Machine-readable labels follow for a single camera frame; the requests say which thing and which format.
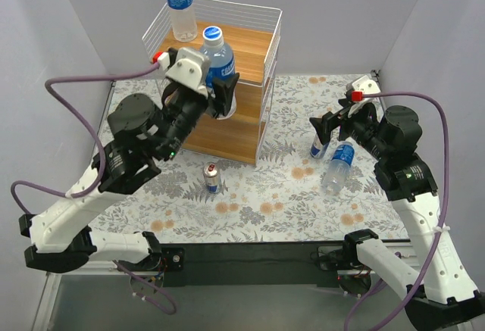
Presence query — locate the pocari sweat bottle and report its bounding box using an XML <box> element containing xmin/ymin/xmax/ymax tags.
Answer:
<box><xmin>166</xmin><ymin>0</ymin><xmax>198</xmax><ymax>42</ymax></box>
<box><xmin>199</xmin><ymin>25</ymin><xmax>236</xmax><ymax>97</ymax></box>
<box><xmin>322</xmin><ymin>142</ymin><xmax>355</xmax><ymax>195</ymax></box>

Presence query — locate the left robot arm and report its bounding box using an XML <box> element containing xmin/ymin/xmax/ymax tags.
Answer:
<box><xmin>19</xmin><ymin>73</ymin><xmax>239</xmax><ymax>273</ymax></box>

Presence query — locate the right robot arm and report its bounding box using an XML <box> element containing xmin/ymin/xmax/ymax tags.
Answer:
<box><xmin>310</xmin><ymin>103</ymin><xmax>484</xmax><ymax>330</ymax></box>

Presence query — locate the right Red Bull can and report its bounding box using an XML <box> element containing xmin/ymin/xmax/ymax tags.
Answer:
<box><xmin>310</xmin><ymin>134</ymin><xmax>329</xmax><ymax>159</ymax></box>

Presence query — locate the red bull can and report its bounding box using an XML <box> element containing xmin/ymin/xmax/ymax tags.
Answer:
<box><xmin>310</xmin><ymin>134</ymin><xmax>329</xmax><ymax>159</ymax></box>
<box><xmin>203</xmin><ymin>162</ymin><xmax>221</xmax><ymax>193</ymax></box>

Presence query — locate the lying Pocari Sweat bottle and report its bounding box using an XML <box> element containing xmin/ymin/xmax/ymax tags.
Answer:
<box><xmin>322</xmin><ymin>142</ymin><xmax>355</xmax><ymax>195</ymax></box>

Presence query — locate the left Red Bull can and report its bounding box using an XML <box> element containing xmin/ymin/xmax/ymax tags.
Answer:
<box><xmin>203</xmin><ymin>162</ymin><xmax>221</xmax><ymax>193</ymax></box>

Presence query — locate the floral tablecloth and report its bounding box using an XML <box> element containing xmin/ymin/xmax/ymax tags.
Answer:
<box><xmin>91</xmin><ymin>74</ymin><xmax>408</xmax><ymax>243</ymax></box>

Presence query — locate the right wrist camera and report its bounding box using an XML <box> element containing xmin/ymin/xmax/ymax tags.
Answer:
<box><xmin>347</xmin><ymin>74</ymin><xmax>381</xmax><ymax>117</ymax></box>

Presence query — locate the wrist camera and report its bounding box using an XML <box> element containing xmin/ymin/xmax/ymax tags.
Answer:
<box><xmin>152</xmin><ymin>47</ymin><xmax>211</xmax><ymax>98</ymax></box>
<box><xmin>347</xmin><ymin>74</ymin><xmax>381</xmax><ymax>117</ymax></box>

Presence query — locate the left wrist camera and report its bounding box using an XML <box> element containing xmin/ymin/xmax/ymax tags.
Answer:
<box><xmin>152</xmin><ymin>47</ymin><xmax>211</xmax><ymax>98</ymax></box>

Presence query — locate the white wire wooden shelf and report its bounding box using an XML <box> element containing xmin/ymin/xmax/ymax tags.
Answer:
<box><xmin>142</xmin><ymin>0</ymin><xmax>283</xmax><ymax>167</ymax></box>

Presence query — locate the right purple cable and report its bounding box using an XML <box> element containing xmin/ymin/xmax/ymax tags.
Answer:
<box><xmin>343</xmin><ymin>90</ymin><xmax>452</xmax><ymax>331</ymax></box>

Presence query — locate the purple cable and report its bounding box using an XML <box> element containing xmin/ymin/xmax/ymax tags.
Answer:
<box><xmin>343</xmin><ymin>90</ymin><xmax>452</xmax><ymax>331</ymax></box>
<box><xmin>10</xmin><ymin>61</ymin><xmax>177</xmax><ymax>315</ymax></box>

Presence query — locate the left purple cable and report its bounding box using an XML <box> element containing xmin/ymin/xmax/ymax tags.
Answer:
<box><xmin>10</xmin><ymin>61</ymin><xmax>177</xmax><ymax>315</ymax></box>

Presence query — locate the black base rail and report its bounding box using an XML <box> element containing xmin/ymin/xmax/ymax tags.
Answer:
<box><xmin>117</xmin><ymin>242</ymin><xmax>391</xmax><ymax>289</ymax></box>

